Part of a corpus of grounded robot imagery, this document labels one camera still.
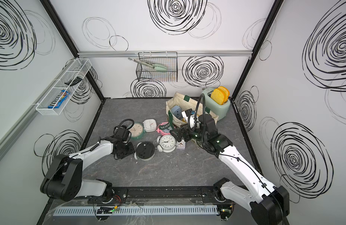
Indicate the white wire wall shelf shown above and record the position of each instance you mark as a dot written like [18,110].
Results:
[79,93]

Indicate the white cable duct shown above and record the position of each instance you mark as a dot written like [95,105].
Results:
[137,210]

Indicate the blue candy packet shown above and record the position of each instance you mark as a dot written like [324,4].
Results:
[60,98]

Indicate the small white square clock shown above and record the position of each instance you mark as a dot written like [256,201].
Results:
[181,145]

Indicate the black remote control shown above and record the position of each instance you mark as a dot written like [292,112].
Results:
[73,82]

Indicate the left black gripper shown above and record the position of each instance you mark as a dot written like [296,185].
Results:
[131,150]

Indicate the yellow toast slice back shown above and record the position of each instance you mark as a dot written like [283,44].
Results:
[225,91]

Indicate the yellow toast slice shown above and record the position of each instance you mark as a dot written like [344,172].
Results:
[218,96]
[225,91]

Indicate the clock face down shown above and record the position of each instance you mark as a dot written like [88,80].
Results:
[144,151]

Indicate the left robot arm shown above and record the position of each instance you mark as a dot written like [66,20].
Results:
[64,178]

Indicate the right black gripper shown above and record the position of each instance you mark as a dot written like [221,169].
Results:
[180,137]

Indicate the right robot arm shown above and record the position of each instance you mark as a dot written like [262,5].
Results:
[267,203]

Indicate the pink round alarm clock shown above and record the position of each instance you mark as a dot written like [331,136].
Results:
[164,128]

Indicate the pale blue square clock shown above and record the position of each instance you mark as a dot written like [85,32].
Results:
[177,112]

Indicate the mint green toaster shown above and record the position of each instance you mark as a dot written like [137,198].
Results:
[220,110]

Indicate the black wire basket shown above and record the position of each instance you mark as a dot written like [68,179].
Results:
[167,58]

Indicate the green kitchen tongs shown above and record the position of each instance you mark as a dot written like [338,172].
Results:
[156,67]

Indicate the yellow toast slice front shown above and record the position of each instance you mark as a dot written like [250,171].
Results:
[218,96]

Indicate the white twin bell clock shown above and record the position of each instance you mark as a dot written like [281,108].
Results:
[166,144]

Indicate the green round alarm clock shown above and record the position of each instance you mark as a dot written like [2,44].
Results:
[137,131]

